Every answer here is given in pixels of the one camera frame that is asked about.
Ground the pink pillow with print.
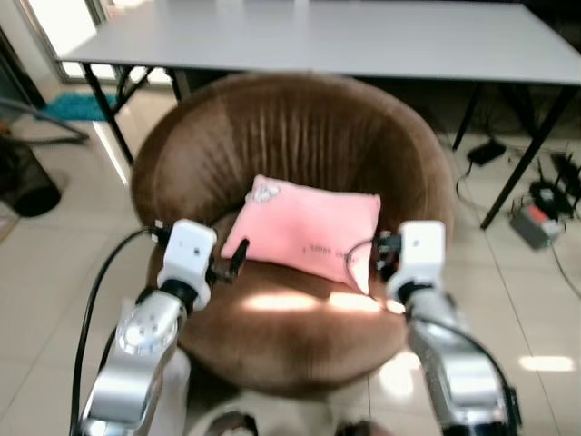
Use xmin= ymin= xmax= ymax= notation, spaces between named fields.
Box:
xmin=221 ymin=174 xmax=383 ymax=295

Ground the teal floor mat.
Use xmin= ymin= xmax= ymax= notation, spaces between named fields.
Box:
xmin=40 ymin=90 xmax=120 ymax=123

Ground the brown round velvet armchair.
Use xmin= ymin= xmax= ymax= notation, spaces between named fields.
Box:
xmin=131 ymin=72 xmax=456 ymax=397

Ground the black power adapter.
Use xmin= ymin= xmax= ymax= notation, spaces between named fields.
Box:
xmin=465 ymin=137 xmax=508 ymax=167

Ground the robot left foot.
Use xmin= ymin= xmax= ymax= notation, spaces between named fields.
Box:
xmin=203 ymin=410 xmax=261 ymax=436

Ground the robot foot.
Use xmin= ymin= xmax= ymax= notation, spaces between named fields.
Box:
xmin=203 ymin=410 xmax=261 ymax=436
xmin=335 ymin=419 xmax=394 ymax=436

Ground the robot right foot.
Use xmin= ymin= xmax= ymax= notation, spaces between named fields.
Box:
xmin=335 ymin=419 xmax=394 ymax=436

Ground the black round bin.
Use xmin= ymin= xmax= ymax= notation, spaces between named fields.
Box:
xmin=0 ymin=134 xmax=64 ymax=218

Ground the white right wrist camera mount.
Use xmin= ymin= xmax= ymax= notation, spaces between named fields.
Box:
xmin=396 ymin=221 xmax=448 ymax=292

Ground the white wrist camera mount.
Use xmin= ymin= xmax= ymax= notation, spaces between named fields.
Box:
xmin=158 ymin=219 xmax=220 ymax=293
xmin=396 ymin=221 xmax=448 ymax=292

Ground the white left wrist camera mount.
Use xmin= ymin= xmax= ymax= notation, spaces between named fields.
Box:
xmin=158 ymin=219 xmax=220 ymax=293

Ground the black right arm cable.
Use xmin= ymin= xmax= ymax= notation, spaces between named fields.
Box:
xmin=344 ymin=237 xmax=379 ymax=272

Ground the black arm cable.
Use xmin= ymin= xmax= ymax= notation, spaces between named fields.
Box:
xmin=344 ymin=237 xmax=379 ymax=272
xmin=70 ymin=224 xmax=173 ymax=432

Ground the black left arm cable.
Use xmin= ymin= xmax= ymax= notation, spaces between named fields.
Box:
xmin=70 ymin=224 xmax=173 ymax=432

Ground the grey power strip red switch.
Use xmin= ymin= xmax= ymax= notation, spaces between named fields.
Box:
xmin=507 ymin=201 xmax=565 ymax=250

